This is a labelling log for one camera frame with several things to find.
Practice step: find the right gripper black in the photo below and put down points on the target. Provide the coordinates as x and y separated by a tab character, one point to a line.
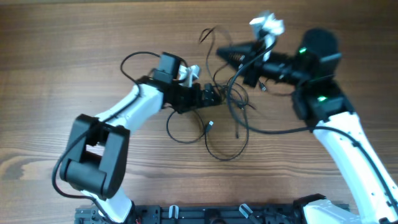
236	60

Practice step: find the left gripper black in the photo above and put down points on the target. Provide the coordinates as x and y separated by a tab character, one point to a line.
196	102

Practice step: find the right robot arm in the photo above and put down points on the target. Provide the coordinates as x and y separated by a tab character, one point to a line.
328	114

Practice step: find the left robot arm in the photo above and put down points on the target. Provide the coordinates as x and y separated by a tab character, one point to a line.
95	158

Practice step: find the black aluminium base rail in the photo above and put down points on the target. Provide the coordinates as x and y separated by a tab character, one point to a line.
268	213

